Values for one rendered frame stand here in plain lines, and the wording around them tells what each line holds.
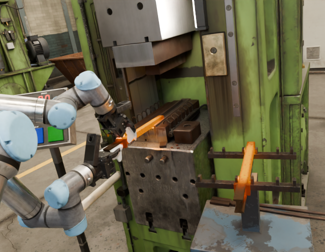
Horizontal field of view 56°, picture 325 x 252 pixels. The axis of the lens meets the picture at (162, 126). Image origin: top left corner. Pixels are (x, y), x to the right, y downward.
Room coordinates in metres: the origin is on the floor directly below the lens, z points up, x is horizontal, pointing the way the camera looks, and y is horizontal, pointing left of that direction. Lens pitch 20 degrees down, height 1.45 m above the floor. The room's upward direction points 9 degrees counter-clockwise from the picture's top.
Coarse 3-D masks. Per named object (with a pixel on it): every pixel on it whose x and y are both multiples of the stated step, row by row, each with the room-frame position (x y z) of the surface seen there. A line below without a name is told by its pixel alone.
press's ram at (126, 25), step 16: (96, 0) 1.39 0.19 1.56; (112, 0) 1.35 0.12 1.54; (128, 0) 1.31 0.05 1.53; (144, 0) 1.27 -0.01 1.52; (160, 0) 1.28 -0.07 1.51; (176, 0) 1.41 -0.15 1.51; (192, 0) 1.57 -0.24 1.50; (96, 16) 1.40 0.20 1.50; (112, 16) 1.36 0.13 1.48; (128, 16) 1.32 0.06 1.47; (144, 16) 1.28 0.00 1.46; (160, 16) 1.26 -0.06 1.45; (176, 16) 1.39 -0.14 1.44; (192, 16) 1.55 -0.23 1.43; (112, 32) 1.36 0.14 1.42; (128, 32) 1.32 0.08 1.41; (144, 32) 1.29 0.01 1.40; (160, 32) 1.25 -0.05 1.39; (176, 32) 1.37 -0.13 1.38
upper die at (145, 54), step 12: (180, 36) 1.52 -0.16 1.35; (120, 48) 1.35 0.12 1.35; (132, 48) 1.32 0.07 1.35; (144, 48) 1.29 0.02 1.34; (156, 48) 1.30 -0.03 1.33; (168, 48) 1.40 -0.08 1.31; (180, 48) 1.51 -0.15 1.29; (120, 60) 1.36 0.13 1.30; (132, 60) 1.33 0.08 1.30; (144, 60) 1.30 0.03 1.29; (156, 60) 1.29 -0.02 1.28
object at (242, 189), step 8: (248, 144) 1.04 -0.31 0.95; (248, 152) 0.98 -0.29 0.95; (248, 160) 0.92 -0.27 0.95; (248, 168) 0.87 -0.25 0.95; (240, 176) 0.83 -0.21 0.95; (248, 176) 0.82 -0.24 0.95; (240, 184) 0.77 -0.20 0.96; (248, 184) 0.77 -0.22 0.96; (240, 192) 0.73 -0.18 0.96; (248, 192) 0.76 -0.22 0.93; (240, 200) 0.69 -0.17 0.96; (240, 208) 0.69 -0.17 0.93
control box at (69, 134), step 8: (64, 88) 1.50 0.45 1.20; (32, 96) 1.51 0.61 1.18; (72, 128) 1.44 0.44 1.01; (64, 136) 1.38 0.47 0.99; (72, 136) 1.41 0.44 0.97; (40, 144) 1.38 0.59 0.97; (48, 144) 1.38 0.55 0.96; (56, 144) 1.37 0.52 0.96; (64, 144) 1.39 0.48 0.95; (72, 144) 1.42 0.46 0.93
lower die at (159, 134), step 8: (168, 104) 1.64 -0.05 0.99; (152, 112) 1.57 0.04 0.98; (160, 112) 1.51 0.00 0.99; (176, 112) 1.46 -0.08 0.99; (184, 112) 1.46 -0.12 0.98; (144, 120) 1.45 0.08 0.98; (160, 120) 1.35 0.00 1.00; (176, 120) 1.38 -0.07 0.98; (136, 128) 1.35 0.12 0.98; (152, 128) 1.31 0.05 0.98; (160, 128) 1.29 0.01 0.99; (168, 128) 1.30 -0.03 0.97; (144, 136) 1.33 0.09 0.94; (152, 136) 1.31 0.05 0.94; (160, 136) 1.29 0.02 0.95
